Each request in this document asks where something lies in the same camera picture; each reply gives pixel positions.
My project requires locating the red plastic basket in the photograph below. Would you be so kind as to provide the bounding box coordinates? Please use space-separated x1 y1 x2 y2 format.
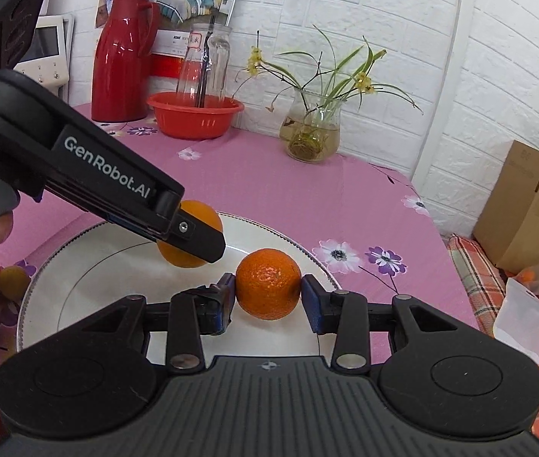
147 92 245 141

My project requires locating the brown cardboard box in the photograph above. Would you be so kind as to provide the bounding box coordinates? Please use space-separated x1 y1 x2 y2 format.
473 141 539 273

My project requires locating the pink floral tablecloth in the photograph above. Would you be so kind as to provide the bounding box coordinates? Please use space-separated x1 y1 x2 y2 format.
0 120 474 362

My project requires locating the smooth orange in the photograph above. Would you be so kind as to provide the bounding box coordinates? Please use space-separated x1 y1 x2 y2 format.
157 200 226 268

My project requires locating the clear glass pitcher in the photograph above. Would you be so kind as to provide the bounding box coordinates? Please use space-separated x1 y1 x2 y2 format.
177 23 231 109

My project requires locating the white plastic bag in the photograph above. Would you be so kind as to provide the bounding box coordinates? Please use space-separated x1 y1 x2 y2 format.
493 264 539 365

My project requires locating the red thermos jug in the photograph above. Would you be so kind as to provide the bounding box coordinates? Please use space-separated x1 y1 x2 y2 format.
91 0 160 123

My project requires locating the glass vase with plant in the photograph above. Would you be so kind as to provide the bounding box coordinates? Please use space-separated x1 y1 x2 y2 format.
242 30 419 163

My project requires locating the plaid cloth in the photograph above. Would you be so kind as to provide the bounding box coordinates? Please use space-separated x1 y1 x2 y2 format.
447 235 539 438

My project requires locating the white water dispenser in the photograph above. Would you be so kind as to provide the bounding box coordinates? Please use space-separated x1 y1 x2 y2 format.
14 13 75 102

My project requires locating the textured mandarin orange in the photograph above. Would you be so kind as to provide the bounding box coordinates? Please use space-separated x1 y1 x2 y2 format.
236 249 301 321

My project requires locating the small brown longan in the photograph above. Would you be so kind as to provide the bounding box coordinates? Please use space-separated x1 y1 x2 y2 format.
0 265 31 302

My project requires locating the white ceramic plate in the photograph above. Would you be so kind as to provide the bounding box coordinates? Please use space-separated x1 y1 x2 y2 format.
17 215 339 362

